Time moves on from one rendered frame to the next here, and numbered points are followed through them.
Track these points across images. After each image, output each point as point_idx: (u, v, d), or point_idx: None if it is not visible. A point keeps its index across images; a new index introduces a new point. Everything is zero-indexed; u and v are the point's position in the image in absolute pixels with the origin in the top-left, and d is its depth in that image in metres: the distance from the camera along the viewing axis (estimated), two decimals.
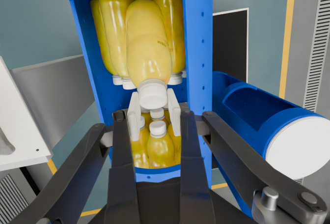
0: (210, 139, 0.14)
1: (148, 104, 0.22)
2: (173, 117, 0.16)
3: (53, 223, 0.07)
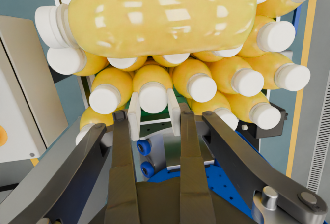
0: (209, 139, 0.14)
1: (148, 104, 0.22)
2: (173, 117, 0.16)
3: (53, 223, 0.07)
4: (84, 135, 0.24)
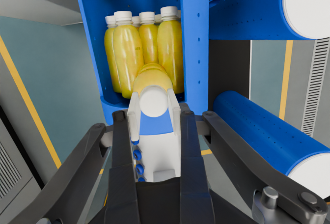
0: (210, 139, 0.14)
1: None
2: (173, 117, 0.16)
3: (53, 223, 0.07)
4: None
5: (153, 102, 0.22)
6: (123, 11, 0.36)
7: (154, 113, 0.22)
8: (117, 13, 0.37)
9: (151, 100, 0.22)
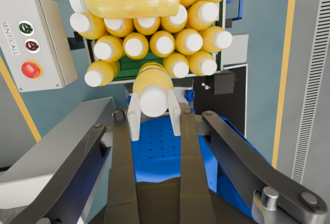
0: (210, 139, 0.14)
1: (130, 49, 0.38)
2: (173, 117, 0.16)
3: (53, 223, 0.07)
4: (90, 73, 0.39)
5: (153, 102, 0.22)
6: None
7: (154, 113, 0.22)
8: None
9: (151, 100, 0.22)
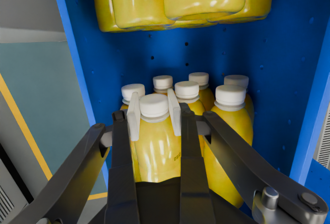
0: (210, 139, 0.14)
1: None
2: (173, 117, 0.16)
3: (52, 223, 0.07)
4: None
5: None
6: (156, 102, 0.20)
7: None
8: (144, 98, 0.22)
9: None
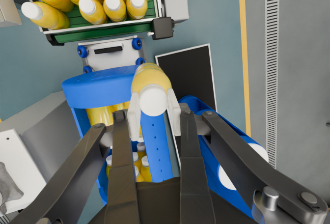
0: (210, 139, 0.14)
1: None
2: (173, 117, 0.16)
3: (53, 223, 0.07)
4: (26, 4, 0.43)
5: (85, 4, 0.45)
6: (157, 113, 0.22)
7: (87, 10, 0.46)
8: (145, 102, 0.21)
9: (84, 3, 0.45)
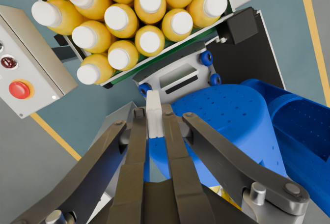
0: (192, 140, 0.14)
1: (113, 22, 0.30)
2: (154, 119, 0.16)
3: (66, 215, 0.08)
4: (81, 70, 0.33)
5: (149, 41, 0.32)
6: (123, 65, 0.33)
7: (152, 48, 0.32)
8: (112, 61, 0.33)
9: (147, 40, 0.32)
